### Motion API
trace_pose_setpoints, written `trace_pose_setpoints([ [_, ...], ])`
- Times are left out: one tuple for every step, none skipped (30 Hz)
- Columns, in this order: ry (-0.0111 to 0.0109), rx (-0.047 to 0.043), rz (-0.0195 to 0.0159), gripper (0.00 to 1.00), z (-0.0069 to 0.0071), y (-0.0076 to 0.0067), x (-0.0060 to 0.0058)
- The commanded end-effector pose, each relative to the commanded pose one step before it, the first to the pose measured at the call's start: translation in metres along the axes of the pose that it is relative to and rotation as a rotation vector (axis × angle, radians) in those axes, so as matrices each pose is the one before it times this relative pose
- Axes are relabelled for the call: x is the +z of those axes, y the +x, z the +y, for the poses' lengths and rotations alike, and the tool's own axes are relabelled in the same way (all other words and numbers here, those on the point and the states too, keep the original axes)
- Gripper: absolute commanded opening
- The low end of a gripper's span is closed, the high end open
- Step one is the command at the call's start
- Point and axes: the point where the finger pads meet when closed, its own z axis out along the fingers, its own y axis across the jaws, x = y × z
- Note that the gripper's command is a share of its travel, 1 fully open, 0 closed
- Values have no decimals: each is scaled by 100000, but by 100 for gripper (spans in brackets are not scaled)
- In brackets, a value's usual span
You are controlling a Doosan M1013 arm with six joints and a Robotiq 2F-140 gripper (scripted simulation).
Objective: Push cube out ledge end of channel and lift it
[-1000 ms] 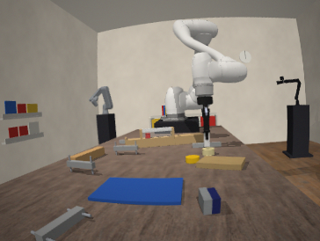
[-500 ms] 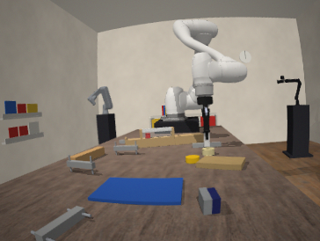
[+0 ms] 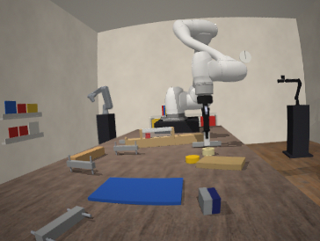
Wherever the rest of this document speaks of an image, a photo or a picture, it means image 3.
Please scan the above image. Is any tan flat board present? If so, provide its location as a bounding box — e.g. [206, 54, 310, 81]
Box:
[196, 156, 245, 171]

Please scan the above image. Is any cream roll of masking tape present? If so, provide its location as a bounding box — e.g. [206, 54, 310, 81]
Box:
[202, 147, 215, 156]

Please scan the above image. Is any yellow short cylinder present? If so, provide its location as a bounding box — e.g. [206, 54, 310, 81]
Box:
[185, 155, 200, 164]

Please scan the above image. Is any tan wooden bar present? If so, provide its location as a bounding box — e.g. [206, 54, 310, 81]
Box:
[70, 147, 105, 161]

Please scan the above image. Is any blue flat rectangular pad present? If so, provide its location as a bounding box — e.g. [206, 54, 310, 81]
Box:
[88, 177, 183, 205]

